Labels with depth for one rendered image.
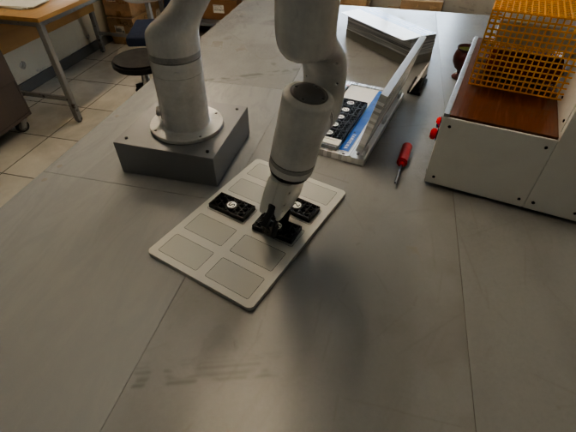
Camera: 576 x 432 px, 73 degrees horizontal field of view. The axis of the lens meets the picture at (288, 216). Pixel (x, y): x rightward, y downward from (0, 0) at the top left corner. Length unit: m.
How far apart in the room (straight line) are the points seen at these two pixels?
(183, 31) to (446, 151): 0.65
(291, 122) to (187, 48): 0.40
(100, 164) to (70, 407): 0.66
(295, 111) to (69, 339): 0.55
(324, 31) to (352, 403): 0.54
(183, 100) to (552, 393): 0.92
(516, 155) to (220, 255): 0.67
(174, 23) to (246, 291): 0.59
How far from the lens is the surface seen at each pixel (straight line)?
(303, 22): 0.57
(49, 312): 0.86
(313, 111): 0.61
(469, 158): 1.00
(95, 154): 1.23
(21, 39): 3.93
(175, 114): 1.02
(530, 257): 0.97
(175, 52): 0.96
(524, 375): 0.78
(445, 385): 0.72
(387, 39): 1.78
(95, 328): 0.80
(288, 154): 0.67
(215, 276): 0.79
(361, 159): 1.07
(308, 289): 0.77
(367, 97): 1.39
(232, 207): 0.91
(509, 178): 1.03
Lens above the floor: 1.52
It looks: 43 degrees down
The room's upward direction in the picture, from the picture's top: straight up
